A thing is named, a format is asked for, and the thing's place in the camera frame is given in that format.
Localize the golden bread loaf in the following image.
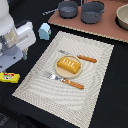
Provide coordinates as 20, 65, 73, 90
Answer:
57, 56, 81, 74

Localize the light blue milk carton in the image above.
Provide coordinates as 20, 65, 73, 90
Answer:
38, 23, 51, 40

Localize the yellow butter box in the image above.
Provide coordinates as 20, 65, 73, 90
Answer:
0, 72, 20, 83

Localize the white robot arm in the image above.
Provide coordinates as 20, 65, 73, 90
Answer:
0, 0, 36, 72

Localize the pink serving board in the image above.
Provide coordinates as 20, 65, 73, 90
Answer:
48, 0, 128, 42

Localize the round wooden plate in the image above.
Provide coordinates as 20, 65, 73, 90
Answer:
55, 55, 82, 78

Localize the beige woven placemat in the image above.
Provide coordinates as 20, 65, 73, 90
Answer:
13, 31, 113, 128

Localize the dark grey cooking pot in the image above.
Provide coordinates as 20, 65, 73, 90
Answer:
81, 1, 105, 24

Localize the cream bowl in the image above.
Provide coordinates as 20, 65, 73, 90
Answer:
116, 4, 128, 30

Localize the fork with wooden handle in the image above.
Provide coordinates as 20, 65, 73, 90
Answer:
43, 72, 84, 89

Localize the knife with wooden handle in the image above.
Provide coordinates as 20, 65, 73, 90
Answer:
58, 50, 97, 63

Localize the grey saucepan with handle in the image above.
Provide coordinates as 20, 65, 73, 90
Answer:
44, 1, 78, 18

